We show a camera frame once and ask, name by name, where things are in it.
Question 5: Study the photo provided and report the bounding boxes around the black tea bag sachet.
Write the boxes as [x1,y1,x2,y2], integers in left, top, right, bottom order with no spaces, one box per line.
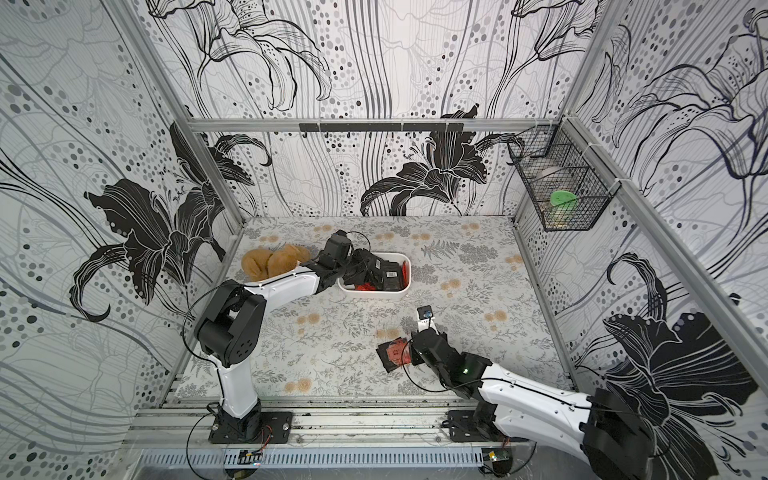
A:
[343,249,405,292]

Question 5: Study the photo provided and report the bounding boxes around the brown plush dog toy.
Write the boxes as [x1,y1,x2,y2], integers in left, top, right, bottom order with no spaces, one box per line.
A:
[241,244,310,281]

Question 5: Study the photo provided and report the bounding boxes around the aluminium corner frame post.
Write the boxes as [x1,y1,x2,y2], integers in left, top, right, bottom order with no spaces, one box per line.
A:
[103,1,245,233]

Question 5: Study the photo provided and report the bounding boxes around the green lid in basket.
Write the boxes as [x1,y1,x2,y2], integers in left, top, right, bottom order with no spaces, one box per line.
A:
[550,190,579,210]

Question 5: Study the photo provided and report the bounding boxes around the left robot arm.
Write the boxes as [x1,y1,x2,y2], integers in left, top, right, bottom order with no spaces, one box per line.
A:
[194,230,353,420]

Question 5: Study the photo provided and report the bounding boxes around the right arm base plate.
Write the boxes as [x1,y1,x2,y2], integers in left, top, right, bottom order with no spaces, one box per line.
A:
[441,410,527,443]

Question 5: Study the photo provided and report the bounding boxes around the white perforated cable duct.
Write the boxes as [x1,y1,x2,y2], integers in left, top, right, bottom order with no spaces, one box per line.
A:
[139,447,483,470]

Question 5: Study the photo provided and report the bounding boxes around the black wire basket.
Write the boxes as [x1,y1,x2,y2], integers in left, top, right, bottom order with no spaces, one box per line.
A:
[506,120,613,232]

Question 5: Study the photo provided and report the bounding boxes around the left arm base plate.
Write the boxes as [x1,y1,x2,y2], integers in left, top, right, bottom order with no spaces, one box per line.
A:
[208,410,293,445]

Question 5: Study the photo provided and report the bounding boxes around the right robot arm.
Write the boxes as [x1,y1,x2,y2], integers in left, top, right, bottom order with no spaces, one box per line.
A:
[401,328,655,479]

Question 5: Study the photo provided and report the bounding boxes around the black bar on rail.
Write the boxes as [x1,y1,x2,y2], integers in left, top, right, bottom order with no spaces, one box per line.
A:
[298,121,464,133]

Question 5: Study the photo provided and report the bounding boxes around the white plastic storage box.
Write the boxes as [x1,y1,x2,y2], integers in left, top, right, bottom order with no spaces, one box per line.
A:
[336,252,412,300]

